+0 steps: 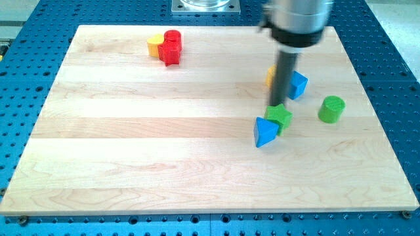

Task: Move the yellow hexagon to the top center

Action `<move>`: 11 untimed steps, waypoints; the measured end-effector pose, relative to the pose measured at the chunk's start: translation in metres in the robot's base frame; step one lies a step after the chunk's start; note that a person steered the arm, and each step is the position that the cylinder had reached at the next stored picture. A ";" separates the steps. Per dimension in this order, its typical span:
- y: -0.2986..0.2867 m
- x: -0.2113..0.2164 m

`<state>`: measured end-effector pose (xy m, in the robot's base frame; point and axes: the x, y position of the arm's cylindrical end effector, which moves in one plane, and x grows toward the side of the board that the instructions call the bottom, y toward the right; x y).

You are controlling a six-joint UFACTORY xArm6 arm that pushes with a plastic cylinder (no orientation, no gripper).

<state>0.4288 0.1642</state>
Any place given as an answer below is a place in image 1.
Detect green star block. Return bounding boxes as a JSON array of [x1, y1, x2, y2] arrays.
[[264, 104, 293, 136]]

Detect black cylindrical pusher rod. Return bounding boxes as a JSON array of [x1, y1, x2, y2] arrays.
[[268, 51, 299, 106]]

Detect green cylinder block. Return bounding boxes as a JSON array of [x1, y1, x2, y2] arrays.
[[318, 96, 346, 123]]

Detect light wooden board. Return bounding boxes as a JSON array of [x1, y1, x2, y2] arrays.
[[1, 25, 419, 216]]

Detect blue perforated table plate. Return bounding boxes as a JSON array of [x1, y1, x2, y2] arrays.
[[1, 0, 419, 235]]

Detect yellow hexagon block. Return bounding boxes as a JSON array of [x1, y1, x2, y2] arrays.
[[265, 65, 276, 88]]

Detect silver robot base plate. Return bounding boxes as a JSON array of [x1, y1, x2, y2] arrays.
[[171, 0, 241, 15]]

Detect blue triangle block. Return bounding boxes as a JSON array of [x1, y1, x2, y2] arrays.
[[253, 117, 280, 148]]

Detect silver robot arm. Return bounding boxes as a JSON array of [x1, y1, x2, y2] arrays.
[[259, 0, 334, 54]]

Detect blue cube block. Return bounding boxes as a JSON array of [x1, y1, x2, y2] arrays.
[[288, 71, 308, 100]]

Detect yellow heart block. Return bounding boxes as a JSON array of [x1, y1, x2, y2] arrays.
[[147, 33, 164, 58]]

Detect red star block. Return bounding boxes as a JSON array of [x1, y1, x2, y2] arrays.
[[157, 41, 182, 66]]

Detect red cylinder block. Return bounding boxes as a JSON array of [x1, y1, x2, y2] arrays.
[[163, 29, 182, 51]]

